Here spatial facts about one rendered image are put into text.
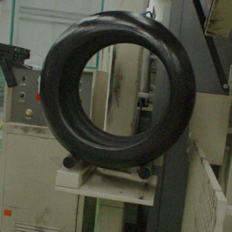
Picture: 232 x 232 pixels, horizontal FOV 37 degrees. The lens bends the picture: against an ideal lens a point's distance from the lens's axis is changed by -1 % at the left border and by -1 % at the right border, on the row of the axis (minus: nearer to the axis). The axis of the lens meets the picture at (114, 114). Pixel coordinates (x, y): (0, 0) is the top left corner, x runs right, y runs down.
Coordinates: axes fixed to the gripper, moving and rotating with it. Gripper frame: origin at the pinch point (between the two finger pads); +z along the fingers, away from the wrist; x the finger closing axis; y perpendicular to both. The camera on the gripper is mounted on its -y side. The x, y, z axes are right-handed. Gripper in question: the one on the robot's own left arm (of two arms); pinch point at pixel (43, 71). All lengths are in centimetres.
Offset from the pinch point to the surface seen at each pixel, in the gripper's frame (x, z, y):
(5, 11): 785, -449, 109
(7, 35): 789, -431, 45
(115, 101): 27.6, 26.2, -7.4
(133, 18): -10.8, 31.9, 24.7
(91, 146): -12.3, 27.6, -21.6
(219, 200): -59, 65, -15
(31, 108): 66, -29, -27
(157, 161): 25, 51, -29
